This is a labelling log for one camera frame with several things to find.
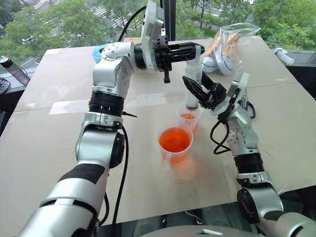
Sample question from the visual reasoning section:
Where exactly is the large clear cup with handle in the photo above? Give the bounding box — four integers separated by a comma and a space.
158, 126, 194, 171

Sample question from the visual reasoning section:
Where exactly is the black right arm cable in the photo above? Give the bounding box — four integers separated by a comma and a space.
210, 118, 232, 155

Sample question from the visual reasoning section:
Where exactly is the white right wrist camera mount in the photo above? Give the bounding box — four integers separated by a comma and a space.
226, 72, 250, 106

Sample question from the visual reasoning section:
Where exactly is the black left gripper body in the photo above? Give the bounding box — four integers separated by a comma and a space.
153, 36, 173, 84

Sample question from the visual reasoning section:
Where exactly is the white ball with blue lines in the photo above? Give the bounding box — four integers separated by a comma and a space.
202, 55, 220, 74
214, 49, 235, 75

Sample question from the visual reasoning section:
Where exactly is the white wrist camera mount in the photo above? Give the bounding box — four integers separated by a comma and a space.
226, 72, 250, 106
141, 0, 165, 73

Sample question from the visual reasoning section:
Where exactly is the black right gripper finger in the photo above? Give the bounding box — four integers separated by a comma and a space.
200, 73, 218, 87
182, 76, 211, 104

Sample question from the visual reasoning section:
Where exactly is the black window post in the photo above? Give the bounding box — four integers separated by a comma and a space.
159, 0, 177, 41

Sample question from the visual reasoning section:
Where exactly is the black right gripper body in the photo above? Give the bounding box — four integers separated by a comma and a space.
199, 82, 228, 111

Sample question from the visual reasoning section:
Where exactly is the grey cylindrical object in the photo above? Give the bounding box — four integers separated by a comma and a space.
272, 48, 296, 66

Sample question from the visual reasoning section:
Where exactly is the grey rounded robot torso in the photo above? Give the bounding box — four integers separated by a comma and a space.
145, 223, 249, 237

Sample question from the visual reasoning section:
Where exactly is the clear plastic syringe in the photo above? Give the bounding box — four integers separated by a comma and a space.
184, 45, 205, 111

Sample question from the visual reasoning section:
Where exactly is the small clear plastic cup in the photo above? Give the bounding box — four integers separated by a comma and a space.
175, 103, 204, 132

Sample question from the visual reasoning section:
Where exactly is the blue tape roll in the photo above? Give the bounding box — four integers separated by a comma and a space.
92, 45, 107, 63

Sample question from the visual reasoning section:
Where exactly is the black and grey device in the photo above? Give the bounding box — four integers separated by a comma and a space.
0, 55, 33, 87

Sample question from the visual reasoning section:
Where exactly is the clear plastic zip bag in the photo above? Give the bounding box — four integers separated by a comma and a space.
202, 22, 262, 75

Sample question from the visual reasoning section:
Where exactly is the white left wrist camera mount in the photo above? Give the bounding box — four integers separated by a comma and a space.
141, 0, 165, 73

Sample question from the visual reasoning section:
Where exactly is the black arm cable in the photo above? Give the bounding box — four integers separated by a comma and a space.
210, 118, 232, 155
117, 5, 148, 42
98, 123, 129, 226

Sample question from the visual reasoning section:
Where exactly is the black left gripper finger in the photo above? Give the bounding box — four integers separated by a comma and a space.
168, 41, 206, 54
170, 51, 198, 63

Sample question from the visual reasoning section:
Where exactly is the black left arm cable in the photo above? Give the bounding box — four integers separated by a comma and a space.
117, 5, 148, 42
98, 123, 129, 226

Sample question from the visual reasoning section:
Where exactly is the brown cardboard box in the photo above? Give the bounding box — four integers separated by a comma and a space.
123, 37, 143, 46

